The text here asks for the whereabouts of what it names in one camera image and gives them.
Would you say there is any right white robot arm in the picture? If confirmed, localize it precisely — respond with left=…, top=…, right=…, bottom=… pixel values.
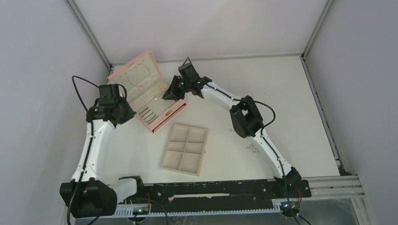
left=162, top=63, right=302, bottom=198

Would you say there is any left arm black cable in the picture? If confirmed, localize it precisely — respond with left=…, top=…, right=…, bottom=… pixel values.
left=61, top=73, right=134, bottom=225

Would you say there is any beige six-compartment tray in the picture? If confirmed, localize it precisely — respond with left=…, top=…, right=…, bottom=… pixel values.
left=161, top=124, right=209, bottom=177

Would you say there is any white slotted cable duct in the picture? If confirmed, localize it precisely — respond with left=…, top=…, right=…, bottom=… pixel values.
left=101, top=201, right=283, bottom=219

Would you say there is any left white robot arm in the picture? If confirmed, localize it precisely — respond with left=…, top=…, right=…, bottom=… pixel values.
left=59, top=83, right=146, bottom=219

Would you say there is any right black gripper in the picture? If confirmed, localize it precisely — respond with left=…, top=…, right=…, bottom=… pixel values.
left=163, top=74, right=192, bottom=101

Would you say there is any pink jewelry box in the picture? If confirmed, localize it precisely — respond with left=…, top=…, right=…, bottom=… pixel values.
left=108, top=50, right=187, bottom=133

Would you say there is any black mounting base plate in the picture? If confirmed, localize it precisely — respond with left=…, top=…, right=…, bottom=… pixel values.
left=122, top=179, right=312, bottom=211

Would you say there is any silver hoop necklace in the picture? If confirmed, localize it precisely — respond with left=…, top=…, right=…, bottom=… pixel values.
left=127, top=61, right=154, bottom=90

